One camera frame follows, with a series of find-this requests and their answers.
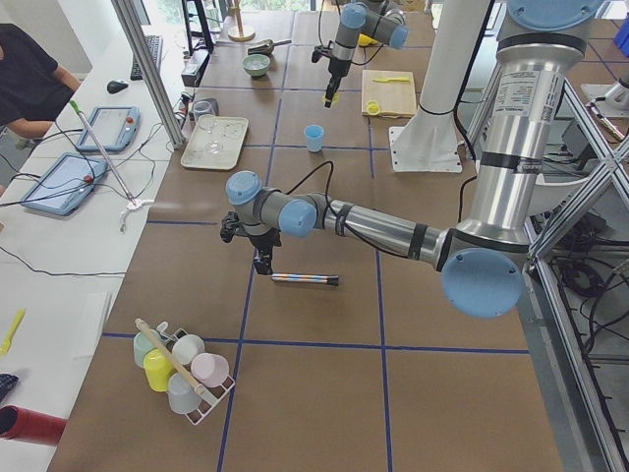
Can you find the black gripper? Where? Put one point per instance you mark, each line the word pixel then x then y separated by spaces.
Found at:
pixel 336 68
pixel 265 240

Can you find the yellow lemon slice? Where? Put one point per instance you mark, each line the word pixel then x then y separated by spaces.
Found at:
pixel 330 102

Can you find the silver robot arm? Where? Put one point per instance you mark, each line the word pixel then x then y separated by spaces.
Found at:
pixel 382 21
pixel 481 258

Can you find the yellow lemon half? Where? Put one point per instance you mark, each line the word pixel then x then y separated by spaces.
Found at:
pixel 372 107

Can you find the light blue plastic cup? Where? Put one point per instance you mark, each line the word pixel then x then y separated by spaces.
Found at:
pixel 314 135

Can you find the white cup in rack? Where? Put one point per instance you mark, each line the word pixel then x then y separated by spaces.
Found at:
pixel 187 348

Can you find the pink cup in rack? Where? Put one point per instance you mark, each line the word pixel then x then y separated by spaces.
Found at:
pixel 210 369

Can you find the mint green cup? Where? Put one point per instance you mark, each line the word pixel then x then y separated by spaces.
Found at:
pixel 141 347

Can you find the yellow cup in rack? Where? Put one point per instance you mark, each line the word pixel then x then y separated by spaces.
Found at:
pixel 158 370

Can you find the grey cup in rack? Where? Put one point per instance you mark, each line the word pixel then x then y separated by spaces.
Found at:
pixel 181 396

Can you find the yellow lemons on table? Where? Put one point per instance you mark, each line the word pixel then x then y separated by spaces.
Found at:
pixel 367 41

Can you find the bamboo cutting board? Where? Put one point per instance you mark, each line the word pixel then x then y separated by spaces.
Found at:
pixel 395 99

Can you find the yellow plastic knife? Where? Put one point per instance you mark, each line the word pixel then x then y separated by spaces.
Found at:
pixel 14 326
pixel 386 80

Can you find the steel ice scoop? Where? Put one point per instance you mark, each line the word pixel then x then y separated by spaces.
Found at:
pixel 267 46

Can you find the green bowl of ice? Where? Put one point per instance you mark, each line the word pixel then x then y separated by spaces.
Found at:
pixel 256 65

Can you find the round wooden stand base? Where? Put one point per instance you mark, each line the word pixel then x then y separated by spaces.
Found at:
pixel 240 32

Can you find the cream bear print tray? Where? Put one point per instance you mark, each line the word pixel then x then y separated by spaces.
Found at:
pixel 230 131

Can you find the clear wine glass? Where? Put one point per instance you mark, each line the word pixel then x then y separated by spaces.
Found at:
pixel 207 123

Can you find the far blue teach pendant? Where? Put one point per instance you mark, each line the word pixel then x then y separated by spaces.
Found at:
pixel 115 127

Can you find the blue teach pendant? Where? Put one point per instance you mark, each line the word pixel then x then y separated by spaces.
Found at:
pixel 115 127
pixel 66 184

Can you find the near blue teach pendant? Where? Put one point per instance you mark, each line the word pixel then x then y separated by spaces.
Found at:
pixel 66 184

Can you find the black computer mouse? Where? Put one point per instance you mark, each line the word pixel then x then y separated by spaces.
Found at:
pixel 116 86

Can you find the person in black shirt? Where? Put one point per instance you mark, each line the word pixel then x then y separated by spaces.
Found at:
pixel 34 86

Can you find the red cylinder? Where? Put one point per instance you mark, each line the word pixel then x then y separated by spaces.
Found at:
pixel 28 426

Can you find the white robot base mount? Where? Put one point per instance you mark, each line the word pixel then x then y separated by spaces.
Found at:
pixel 428 142

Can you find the wooden rack handle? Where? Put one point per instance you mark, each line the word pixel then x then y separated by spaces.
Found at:
pixel 142 326

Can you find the white wire cup rack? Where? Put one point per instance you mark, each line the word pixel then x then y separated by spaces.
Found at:
pixel 214 395

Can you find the aluminium frame post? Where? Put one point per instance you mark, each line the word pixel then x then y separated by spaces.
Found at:
pixel 130 22

